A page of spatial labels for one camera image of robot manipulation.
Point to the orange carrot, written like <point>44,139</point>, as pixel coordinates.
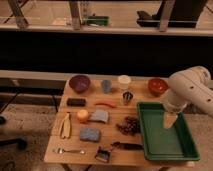
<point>106,103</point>

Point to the green object on shelf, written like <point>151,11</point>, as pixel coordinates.
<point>97,20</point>

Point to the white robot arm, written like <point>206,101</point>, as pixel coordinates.
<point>187,86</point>

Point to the blue sponge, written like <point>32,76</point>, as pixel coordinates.
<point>89,134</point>

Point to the banana peel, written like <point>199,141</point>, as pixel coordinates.
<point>65,127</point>

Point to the green plastic tray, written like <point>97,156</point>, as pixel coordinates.
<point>165,144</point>

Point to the black-handled utensil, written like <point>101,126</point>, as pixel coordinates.
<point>127,146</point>

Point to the yellow-red apple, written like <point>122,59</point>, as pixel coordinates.
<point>83,116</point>

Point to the black rectangular block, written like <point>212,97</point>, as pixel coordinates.
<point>76,102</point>

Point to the white cup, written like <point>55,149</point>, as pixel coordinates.
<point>124,82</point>

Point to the purple bowl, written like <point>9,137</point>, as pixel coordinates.
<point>79,83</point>

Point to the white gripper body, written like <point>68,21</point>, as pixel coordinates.
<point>171,108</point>

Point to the bunch of dark grapes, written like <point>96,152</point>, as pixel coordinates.
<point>130,126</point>

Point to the black dish brush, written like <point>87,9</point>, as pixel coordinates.
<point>103,155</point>

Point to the grey-blue towel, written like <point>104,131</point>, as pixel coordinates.
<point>99,116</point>

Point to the tan gripper fingers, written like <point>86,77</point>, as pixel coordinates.
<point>169,119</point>

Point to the blue cup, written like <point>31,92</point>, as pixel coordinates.
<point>106,86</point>

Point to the red bowl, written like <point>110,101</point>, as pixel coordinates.
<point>157,86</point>

